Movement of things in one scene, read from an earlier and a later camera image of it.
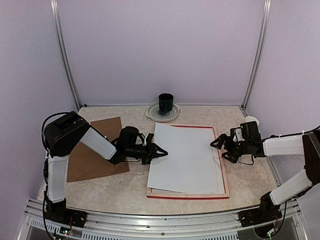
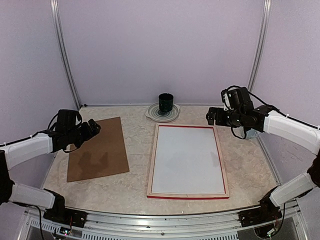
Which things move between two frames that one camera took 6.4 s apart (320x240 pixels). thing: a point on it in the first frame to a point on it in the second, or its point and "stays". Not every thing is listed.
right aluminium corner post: x=260 y=46 stays
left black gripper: x=152 y=153 to x=87 y=133
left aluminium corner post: x=55 y=10 stays
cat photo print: x=190 y=165 stays
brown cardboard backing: x=83 y=162 stays
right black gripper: x=228 y=147 to x=220 y=120
